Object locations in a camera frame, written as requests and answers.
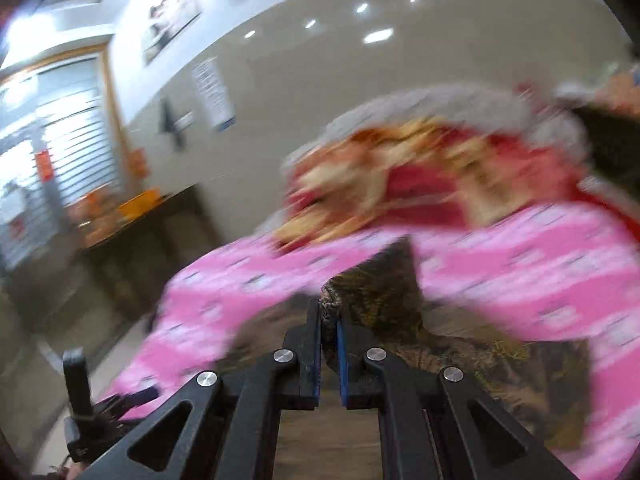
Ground red paper poster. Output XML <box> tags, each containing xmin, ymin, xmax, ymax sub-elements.
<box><xmin>35</xmin><ymin>147</ymin><xmax>56</xmax><ymax>183</ymax></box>

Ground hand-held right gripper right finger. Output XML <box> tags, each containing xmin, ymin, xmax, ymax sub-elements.
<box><xmin>336</xmin><ymin>317</ymin><xmax>581</xmax><ymax>480</ymax></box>

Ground orange plastic basket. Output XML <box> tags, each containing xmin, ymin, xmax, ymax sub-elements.
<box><xmin>117</xmin><ymin>187</ymin><xmax>163</xmax><ymax>222</ymax></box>

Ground pink penguin print blanket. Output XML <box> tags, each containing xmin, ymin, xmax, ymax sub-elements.
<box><xmin>95</xmin><ymin>200</ymin><xmax>640</xmax><ymax>480</ymax></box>

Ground grey floral pillow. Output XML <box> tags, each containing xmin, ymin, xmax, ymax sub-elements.
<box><xmin>320</xmin><ymin>85</ymin><xmax>591</xmax><ymax>161</ymax></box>

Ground wall photo print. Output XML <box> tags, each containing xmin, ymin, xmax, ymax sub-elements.
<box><xmin>142</xmin><ymin>0</ymin><xmax>203</xmax><ymax>66</ymax></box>

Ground orange packages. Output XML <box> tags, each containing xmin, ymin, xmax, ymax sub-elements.
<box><xmin>67</xmin><ymin>187</ymin><xmax>121</xmax><ymax>246</ymax></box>

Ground white paper notice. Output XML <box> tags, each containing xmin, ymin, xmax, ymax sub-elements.
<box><xmin>192</xmin><ymin>55</ymin><xmax>237</xmax><ymax>133</ymax></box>

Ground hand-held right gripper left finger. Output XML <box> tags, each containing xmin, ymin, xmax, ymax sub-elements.
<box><xmin>75</xmin><ymin>299</ymin><xmax>322</xmax><ymax>480</ymax></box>

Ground red and yellow blanket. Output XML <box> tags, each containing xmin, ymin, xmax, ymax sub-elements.
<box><xmin>272</xmin><ymin>117</ymin><xmax>591</xmax><ymax>256</ymax></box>

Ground dark wooden cabinet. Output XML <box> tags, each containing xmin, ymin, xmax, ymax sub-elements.
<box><xmin>75</xmin><ymin>185</ymin><xmax>228</xmax><ymax>323</ymax></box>

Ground window with blinds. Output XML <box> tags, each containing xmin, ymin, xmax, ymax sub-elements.
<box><xmin>0</xmin><ymin>45</ymin><xmax>126</xmax><ymax>271</ymax></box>

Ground brown floral patterned cloth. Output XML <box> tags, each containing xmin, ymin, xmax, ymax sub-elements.
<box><xmin>220</xmin><ymin>237</ymin><xmax>593</xmax><ymax>453</ymax></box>

